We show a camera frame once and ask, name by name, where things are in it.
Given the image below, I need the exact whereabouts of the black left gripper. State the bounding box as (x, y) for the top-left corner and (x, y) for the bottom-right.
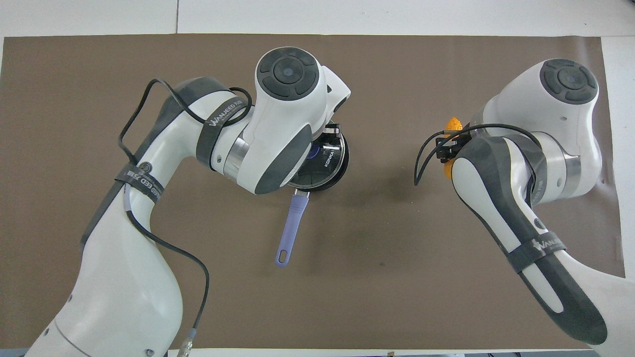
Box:
(312, 123), (343, 150)

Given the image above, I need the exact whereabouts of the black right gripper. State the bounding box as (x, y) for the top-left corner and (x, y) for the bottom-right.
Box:
(435, 126), (480, 164)

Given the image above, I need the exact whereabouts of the yellow corn cob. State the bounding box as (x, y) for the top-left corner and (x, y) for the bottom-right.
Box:
(443, 116), (465, 180)

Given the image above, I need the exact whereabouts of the glass lid with purple knob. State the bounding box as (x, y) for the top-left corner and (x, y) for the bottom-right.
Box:
(288, 121), (350, 193)

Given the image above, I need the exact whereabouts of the brown table mat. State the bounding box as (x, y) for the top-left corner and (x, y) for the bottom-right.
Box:
(0, 34), (626, 350)

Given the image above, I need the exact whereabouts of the black velcro cable strap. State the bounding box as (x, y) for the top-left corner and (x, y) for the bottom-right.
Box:
(516, 134), (549, 205)
(115, 161), (165, 202)
(195, 96), (252, 172)
(506, 235), (568, 274)

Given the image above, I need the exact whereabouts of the dark pot with purple handle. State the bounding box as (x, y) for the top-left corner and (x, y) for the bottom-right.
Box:
(275, 149), (350, 268)

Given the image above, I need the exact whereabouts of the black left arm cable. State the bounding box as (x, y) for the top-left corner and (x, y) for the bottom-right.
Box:
(118, 78), (254, 357)

